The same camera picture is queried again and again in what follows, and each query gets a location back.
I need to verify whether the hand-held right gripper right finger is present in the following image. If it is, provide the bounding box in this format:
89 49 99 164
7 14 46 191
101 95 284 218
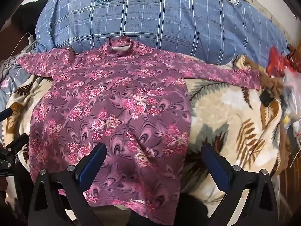
201 143 279 226

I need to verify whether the leaf-print fleece blanket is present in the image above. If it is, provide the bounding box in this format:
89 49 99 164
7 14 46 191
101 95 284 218
2 54 292 217

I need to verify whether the white cable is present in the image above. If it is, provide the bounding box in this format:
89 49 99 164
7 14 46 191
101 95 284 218
9 32 30 58

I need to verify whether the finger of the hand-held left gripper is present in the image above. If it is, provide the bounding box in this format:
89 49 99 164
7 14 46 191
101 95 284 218
0 108 13 121
5 133 29 153

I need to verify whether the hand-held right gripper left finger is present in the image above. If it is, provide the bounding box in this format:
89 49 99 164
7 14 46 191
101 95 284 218
28 143 107 226

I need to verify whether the grey floral bedsheet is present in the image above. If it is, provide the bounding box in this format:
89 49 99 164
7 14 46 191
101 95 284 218
0 44 38 104

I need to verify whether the red plastic bag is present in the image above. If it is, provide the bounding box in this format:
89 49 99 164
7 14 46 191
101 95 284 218
266 47 294 77

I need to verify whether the pink floral shirt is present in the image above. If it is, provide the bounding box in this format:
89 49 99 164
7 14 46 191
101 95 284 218
17 36 261 224

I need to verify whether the dark cloth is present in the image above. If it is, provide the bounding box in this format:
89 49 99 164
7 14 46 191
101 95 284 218
132 192 212 226
12 0 49 40

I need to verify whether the blue plaid quilt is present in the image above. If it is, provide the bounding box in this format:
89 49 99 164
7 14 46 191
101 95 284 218
35 0 291 66

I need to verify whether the clear plastic bag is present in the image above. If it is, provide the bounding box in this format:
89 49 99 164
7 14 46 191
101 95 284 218
281 68 301 144

